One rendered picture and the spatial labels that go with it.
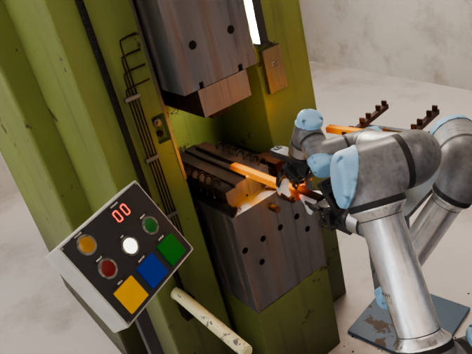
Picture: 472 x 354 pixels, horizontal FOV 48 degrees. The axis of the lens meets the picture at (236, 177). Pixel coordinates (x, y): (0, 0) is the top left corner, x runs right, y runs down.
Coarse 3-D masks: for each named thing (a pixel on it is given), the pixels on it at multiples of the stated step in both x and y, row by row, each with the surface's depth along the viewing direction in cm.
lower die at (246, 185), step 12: (204, 144) 223; (192, 156) 215; (228, 156) 207; (240, 156) 205; (204, 168) 203; (216, 168) 201; (228, 168) 197; (252, 168) 192; (264, 168) 193; (228, 180) 191; (240, 180) 189; (252, 180) 191; (216, 192) 190; (228, 192) 186; (240, 192) 189; (252, 192) 192
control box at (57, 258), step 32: (128, 192) 155; (96, 224) 144; (128, 224) 151; (160, 224) 158; (64, 256) 135; (96, 256) 140; (128, 256) 147; (160, 256) 154; (96, 288) 137; (160, 288) 150; (128, 320) 139
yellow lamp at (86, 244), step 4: (80, 240) 139; (84, 240) 140; (88, 240) 140; (92, 240) 141; (80, 244) 138; (84, 244) 139; (88, 244) 140; (92, 244) 141; (80, 248) 138; (84, 248) 139; (88, 248) 140; (92, 248) 140; (88, 252) 139
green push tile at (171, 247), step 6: (168, 234) 159; (162, 240) 156; (168, 240) 157; (174, 240) 159; (162, 246) 155; (168, 246) 156; (174, 246) 158; (180, 246) 159; (162, 252) 154; (168, 252) 155; (174, 252) 157; (180, 252) 158; (168, 258) 154; (174, 258) 156; (174, 264) 155
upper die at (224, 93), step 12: (240, 72) 175; (216, 84) 171; (228, 84) 173; (240, 84) 176; (168, 96) 186; (180, 96) 179; (192, 96) 171; (204, 96) 169; (216, 96) 172; (228, 96) 175; (240, 96) 178; (180, 108) 183; (192, 108) 175; (204, 108) 170; (216, 108) 173
